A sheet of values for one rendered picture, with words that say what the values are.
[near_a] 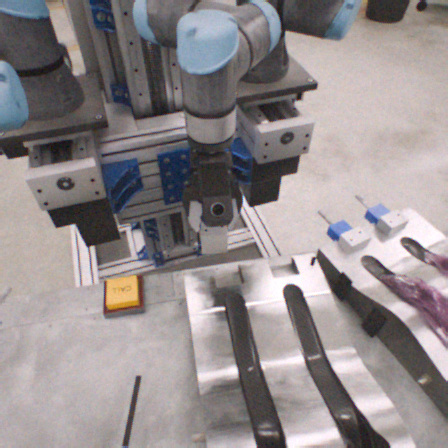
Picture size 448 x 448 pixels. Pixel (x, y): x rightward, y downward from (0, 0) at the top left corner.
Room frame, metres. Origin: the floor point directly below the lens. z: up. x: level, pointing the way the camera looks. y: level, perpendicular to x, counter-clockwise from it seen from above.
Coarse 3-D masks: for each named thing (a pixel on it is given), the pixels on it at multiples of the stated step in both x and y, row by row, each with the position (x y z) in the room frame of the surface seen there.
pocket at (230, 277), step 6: (228, 270) 0.42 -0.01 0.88; (234, 270) 0.42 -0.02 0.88; (240, 270) 0.41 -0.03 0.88; (216, 276) 0.41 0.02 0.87; (222, 276) 0.41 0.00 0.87; (228, 276) 0.41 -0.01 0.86; (234, 276) 0.41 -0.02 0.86; (240, 276) 0.41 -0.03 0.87; (216, 282) 0.40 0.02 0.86; (222, 282) 0.40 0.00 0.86; (228, 282) 0.40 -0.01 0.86; (234, 282) 0.40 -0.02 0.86; (240, 282) 0.40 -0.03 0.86
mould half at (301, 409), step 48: (192, 288) 0.37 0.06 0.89; (240, 288) 0.37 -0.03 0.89; (192, 336) 0.28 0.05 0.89; (288, 336) 0.28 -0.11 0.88; (336, 336) 0.28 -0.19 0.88; (240, 384) 0.20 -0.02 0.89; (288, 384) 0.19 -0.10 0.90; (240, 432) 0.12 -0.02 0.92; (288, 432) 0.12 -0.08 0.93; (336, 432) 0.12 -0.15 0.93; (384, 432) 0.12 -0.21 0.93
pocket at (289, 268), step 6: (270, 264) 0.43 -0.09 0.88; (276, 264) 0.43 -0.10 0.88; (282, 264) 0.43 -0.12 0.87; (288, 264) 0.43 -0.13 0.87; (294, 264) 0.43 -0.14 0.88; (276, 270) 0.43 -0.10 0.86; (282, 270) 0.43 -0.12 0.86; (288, 270) 0.43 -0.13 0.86; (294, 270) 0.42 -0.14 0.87; (276, 276) 0.41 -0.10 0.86; (282, 276) 0.41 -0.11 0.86
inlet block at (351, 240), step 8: (328, 216) 0.58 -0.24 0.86; (336, 224) 0.54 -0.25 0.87; (344, 224) 0.54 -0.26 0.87; (328, 232) 0.54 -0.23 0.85; (336, 232) 0.52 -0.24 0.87; (344, 232) 0.52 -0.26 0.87; (352, 232) 0.51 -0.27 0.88; (360, 232) 0.51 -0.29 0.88; (344, 240) 0.49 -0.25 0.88; (352, 240) 0.49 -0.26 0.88; (360, 240) 0.49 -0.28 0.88; (368, 240) 0.49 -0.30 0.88; (344, 248) 0.49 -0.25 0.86; (352, 248) 0.47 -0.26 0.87; (360, 248) 0.49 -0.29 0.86
